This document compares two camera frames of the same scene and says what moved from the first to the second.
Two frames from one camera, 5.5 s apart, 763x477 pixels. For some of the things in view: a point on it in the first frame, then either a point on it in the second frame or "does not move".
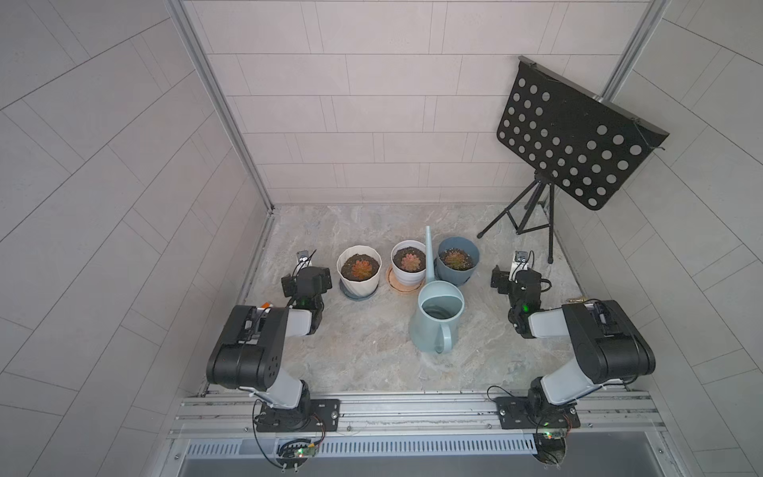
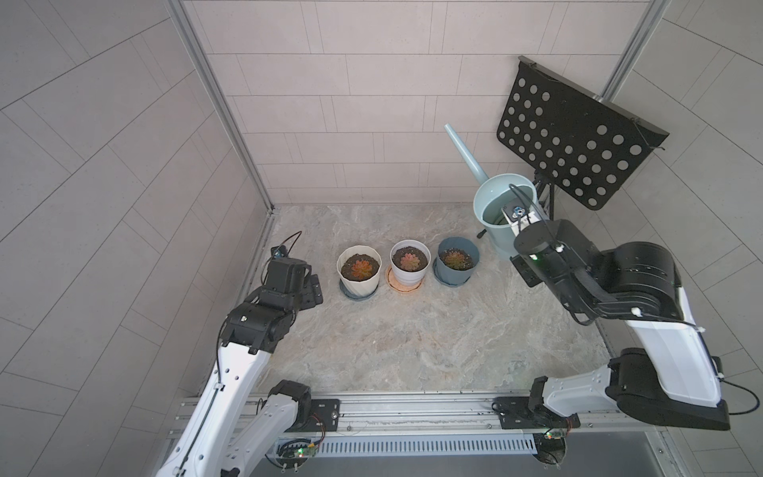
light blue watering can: x=440 y=305 -> x=494 y=194
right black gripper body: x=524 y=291 -> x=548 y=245
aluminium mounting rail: x=416 y=415 does not move
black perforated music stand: x=585 y=145 does not move
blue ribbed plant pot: x=456 y=259 does not move
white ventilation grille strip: x=374 y=446 does not move
